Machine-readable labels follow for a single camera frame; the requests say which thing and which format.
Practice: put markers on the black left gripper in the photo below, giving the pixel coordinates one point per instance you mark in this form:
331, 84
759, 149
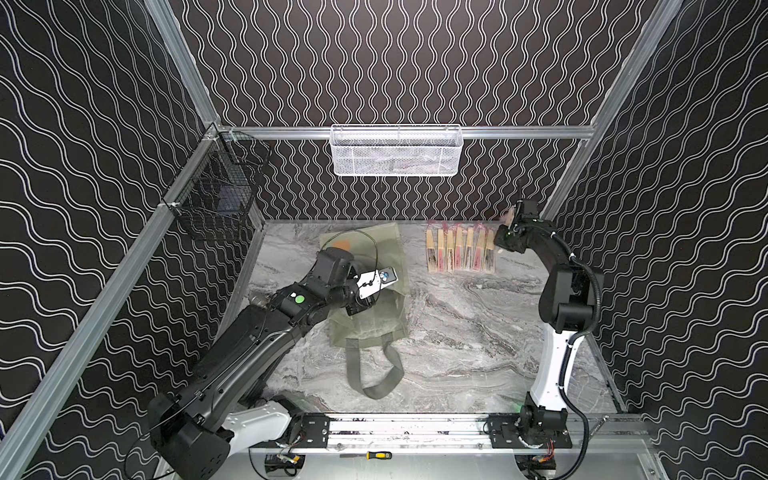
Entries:
355, 294

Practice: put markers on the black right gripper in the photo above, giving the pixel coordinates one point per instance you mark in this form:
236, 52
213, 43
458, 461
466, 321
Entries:
519, 215

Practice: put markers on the olive green tote bag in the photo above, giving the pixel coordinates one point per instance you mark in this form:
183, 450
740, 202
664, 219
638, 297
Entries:
375, 247

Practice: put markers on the folding fan with pink paper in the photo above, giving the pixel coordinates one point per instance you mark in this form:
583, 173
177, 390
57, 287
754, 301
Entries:
440, 248

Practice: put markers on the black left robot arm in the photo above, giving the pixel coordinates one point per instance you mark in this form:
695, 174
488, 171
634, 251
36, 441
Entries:
195, 430

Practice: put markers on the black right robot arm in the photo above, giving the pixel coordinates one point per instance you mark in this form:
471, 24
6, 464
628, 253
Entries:
569, 306

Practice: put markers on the horizontal aluminium back bar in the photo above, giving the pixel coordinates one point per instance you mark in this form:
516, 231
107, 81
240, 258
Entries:
410, 131

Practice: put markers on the left aluminium side bar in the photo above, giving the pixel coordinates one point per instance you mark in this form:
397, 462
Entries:
40, 412

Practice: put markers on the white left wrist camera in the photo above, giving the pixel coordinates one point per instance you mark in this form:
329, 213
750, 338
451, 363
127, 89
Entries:
385, 277

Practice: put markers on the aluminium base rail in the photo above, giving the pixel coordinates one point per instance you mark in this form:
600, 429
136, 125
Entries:
451, 433

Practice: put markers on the yellow handled screwdriver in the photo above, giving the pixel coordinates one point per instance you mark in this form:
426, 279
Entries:
377, 455

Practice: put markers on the white wire mesh basket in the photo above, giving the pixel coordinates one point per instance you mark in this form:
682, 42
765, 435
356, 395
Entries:
434, 156

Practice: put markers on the black wire mesh basket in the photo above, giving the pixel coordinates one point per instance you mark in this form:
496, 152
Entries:
218, 202

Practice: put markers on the right aluminium frame post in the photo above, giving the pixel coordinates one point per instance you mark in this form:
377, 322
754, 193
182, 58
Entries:
644, 47

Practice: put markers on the aluminium corner frame post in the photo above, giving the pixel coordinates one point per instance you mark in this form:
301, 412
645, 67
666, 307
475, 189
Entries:
179, 52

